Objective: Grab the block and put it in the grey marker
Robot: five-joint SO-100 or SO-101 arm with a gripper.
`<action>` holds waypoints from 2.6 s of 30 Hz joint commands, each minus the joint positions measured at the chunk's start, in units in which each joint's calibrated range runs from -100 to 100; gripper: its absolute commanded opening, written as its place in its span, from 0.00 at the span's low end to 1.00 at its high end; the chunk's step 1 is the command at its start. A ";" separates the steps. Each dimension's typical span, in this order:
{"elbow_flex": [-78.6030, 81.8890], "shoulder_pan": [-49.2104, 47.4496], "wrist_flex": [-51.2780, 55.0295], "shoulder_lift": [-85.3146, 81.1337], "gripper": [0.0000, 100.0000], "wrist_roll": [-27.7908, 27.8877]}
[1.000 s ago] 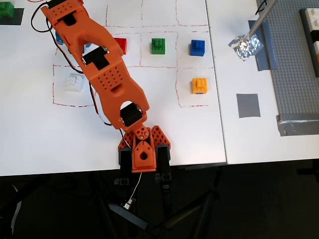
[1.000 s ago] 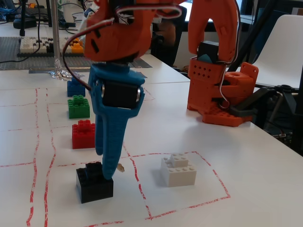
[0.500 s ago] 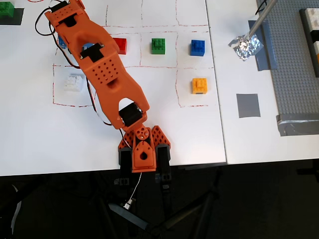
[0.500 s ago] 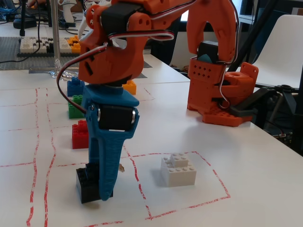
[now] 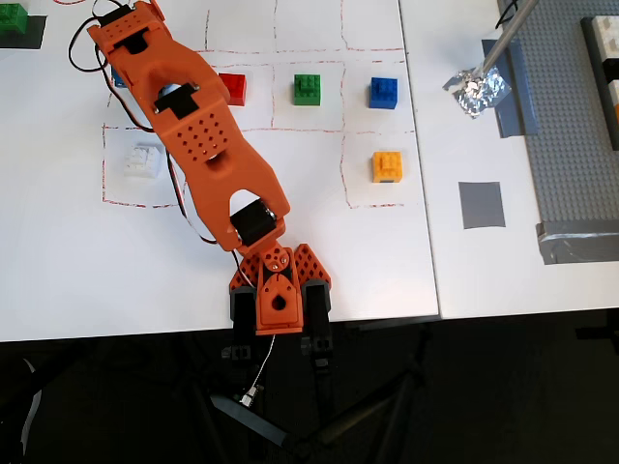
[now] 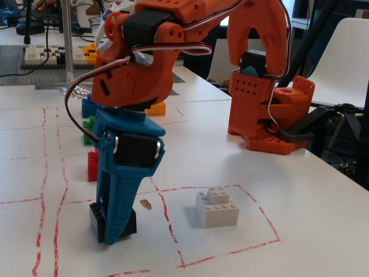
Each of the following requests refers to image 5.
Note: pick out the orange robot base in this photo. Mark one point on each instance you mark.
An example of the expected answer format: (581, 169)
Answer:
(314, 266)

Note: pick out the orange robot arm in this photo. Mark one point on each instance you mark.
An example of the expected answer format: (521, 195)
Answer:
(208, 154)

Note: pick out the white lego block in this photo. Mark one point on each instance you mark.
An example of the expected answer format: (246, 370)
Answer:
(141, 162)

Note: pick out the red lego block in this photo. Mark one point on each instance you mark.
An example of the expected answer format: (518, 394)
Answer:
(237, 89)

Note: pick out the green block on black marker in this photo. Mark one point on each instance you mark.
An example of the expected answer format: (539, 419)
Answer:
(12, 19)

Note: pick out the green lego block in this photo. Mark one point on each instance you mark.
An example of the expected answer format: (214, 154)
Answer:
(307, 91)

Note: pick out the blue lego block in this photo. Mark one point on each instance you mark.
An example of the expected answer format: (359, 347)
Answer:
(383, 94)

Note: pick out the yellow lego block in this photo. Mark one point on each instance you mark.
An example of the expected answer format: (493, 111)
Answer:
(387, 168)

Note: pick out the grey tape marker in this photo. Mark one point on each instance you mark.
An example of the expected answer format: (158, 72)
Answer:
(481, 205)

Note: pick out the black table clamp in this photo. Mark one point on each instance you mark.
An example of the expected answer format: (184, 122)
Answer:
(242, 314)
(316, 314)

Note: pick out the crumpled aluminium foil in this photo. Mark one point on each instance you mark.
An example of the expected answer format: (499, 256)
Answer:
(476, 94)

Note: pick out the dark grey flat bar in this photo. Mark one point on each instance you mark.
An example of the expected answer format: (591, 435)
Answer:
(251, 420)

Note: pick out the metal pole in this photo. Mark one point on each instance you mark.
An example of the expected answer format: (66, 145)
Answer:
(504, 42)

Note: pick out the blue-grey tape strip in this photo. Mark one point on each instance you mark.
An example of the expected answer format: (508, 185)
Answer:
(521, 116)

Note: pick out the black tripod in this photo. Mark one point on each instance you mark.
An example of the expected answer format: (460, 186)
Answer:
(367, 411)

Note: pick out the grey lego baseplate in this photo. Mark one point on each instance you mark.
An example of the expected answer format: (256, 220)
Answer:
(566, 145)

